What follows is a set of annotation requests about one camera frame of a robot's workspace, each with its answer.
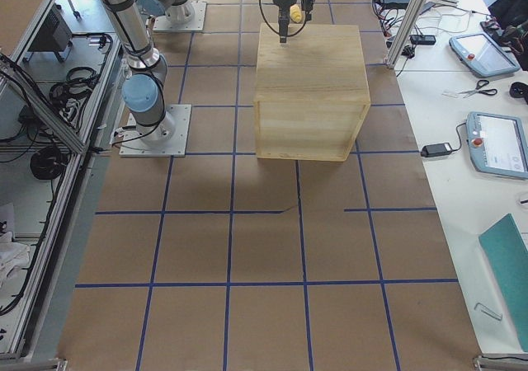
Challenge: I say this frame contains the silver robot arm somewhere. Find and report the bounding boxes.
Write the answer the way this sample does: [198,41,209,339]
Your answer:
[101,0,190,152]
[136,0,297,43]

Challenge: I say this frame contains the light wooden drawer cabinet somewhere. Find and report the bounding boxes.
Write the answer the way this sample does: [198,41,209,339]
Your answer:
[253,24,370,162]

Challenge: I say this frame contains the yellow toy croissant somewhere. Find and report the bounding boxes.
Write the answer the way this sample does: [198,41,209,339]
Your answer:
[290,4,303,24]

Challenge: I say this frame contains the black small adapter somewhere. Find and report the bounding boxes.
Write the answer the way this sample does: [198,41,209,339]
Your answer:
[409,35,436,45]

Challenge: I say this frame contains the grey teach pendant far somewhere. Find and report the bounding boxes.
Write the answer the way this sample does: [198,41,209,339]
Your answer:
[449,33,521,78]

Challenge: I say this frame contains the grey teach pendant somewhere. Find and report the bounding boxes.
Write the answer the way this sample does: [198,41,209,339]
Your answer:
[449,33,521,78]
[466,111,527,180]

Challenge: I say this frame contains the black power adapter brick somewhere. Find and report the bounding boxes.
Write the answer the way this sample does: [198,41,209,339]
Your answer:
[420,143,454,158]

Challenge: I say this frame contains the black control box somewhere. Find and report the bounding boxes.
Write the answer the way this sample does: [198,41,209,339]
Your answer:
[24,5,73,63]

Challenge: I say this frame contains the grey teach pendant near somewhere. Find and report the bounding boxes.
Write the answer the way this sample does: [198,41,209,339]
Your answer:
[466,111,527,180]

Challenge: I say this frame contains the teal green folder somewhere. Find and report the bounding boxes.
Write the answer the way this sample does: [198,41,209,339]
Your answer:
[478,214,527,352]

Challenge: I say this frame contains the white crumpled cloth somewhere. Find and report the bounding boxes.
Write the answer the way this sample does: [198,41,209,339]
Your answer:
[1,231,30,284]

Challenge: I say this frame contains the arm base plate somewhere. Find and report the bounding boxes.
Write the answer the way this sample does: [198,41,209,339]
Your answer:
[119,104,191,157]
[153,0,207,33]

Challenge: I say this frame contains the aluminium frame post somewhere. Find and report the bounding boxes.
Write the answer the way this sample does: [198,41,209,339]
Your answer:
[385,0,426,68]

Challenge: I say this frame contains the black handled scissors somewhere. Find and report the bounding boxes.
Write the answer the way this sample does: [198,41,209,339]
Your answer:
[459,79,497,98]

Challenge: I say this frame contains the black coiled cable bundle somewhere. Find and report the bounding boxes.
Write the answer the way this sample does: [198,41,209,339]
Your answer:
[30,146,64,181]

